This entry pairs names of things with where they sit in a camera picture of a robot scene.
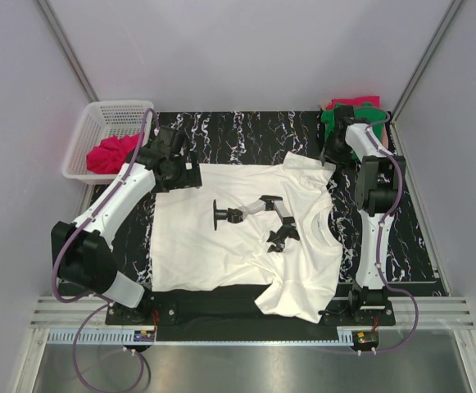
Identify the folded peach t-shirt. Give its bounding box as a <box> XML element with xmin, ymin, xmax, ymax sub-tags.
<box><xmin>381</xmin><ymin>124</ymin><xmax>392</xmax><ymax>151</ymax></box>

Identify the aluminium rail frame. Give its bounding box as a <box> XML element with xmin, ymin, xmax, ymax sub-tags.
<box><xmin>15</xmin><ymin>288</ymin><xmax>476</xmax><ymax>392</ymax></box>

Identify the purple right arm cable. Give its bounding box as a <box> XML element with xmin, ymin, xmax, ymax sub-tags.
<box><xmin>315</xmin><ymin>110</ymin><xmax>421</xmax><ymax>355</ymax></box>

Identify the white plastic basket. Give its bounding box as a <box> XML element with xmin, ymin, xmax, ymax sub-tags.
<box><xmin>61</xmin><ymin>99</ymin><xmax>155</xmax><ymax>187</ymax></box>

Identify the left controller board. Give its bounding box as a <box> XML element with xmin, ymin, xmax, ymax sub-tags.
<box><xmin>134</xmin><ymin>330</ymin><xmax>155</xmax><ymax>342</ymax></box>

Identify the folded green t-shirt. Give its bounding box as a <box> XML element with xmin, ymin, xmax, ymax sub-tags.
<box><xmin>317</xmin><ymin>102</ymin><xmax>388</xmax><ymax>144</ymax></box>

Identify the folded red t-shirt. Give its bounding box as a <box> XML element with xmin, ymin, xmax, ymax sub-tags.
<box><xmin>324</xmin><ymin>95</ymin><xmax>380</xmax><ymax>111</ymax></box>

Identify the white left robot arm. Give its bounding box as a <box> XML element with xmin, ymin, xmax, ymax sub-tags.
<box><xmin>51</xmin><ymin>126</ymin><xmax>202</xmax><ymax>314</ymax></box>

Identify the white printed t-shirt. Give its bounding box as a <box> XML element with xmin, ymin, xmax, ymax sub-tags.
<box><xmin>151</xmin><ymin>153</ymin><xmax>342</xmax><ymax>323</ymax></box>

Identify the controller board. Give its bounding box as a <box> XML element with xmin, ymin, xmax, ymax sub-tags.
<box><xmin>134</xmin><ymin>330</ymin><xmax>155</xmax><ymax>342</ymax></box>
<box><xmin>354</xmin><ymin>331</ymin><xmax>379</xmax><ymax>346</ymax></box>

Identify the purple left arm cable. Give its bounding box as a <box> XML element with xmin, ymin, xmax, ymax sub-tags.
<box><xmin>52</xmin><ymin>108</ymin><xmax>160</xmax><ymax>389</ymax></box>

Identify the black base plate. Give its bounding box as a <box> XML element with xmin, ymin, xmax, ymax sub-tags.
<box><xmin>106</xmin><ymin>284</ymin><xmax>396</xmax><ymax>342</ymax></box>

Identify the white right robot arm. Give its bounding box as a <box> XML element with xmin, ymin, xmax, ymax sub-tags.
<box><xmin>321</xmin><ymin>105</ymin><xmax>406</xmax><ymax>316</ymax></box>

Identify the right controller board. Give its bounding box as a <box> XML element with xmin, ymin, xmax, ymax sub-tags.
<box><xmin>354</xmin><ymin>331</ymin><xmax>379</xmax><ymax>346</ymax></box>

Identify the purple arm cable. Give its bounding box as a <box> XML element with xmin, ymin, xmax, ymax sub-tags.
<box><xmin>52</xmin><ymin>108</ymin><xmax>160</xmax><ymax>389</ymax></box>
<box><xmin>315</xmin><ymin>110</ymin><xmax>421</xmax><ymax>355</ymax></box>

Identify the crumpled pink t-shirt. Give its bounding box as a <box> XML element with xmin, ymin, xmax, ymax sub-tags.
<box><xmin>85</xmin><ymin>133</ymin><xmax>144</xmax><ymax>174</ymax></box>

